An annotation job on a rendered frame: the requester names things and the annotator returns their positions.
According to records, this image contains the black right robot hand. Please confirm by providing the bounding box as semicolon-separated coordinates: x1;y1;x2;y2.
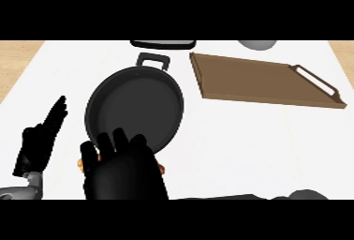
77;127;170;201

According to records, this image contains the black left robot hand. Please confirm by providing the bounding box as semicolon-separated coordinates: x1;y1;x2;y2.
12;95;71;179

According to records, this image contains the golden brown croissant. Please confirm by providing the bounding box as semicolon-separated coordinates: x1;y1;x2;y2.
77;153;167;176

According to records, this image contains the dark grey pot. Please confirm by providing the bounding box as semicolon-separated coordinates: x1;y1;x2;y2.
83;52;188;156

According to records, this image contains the brown wooden tray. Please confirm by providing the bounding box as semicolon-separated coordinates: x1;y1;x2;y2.
188;52;349;110

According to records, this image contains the black flat appliance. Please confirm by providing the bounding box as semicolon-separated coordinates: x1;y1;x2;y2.
129;39;198;51

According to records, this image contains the grey round object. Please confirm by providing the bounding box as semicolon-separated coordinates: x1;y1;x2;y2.
237;39;279;52

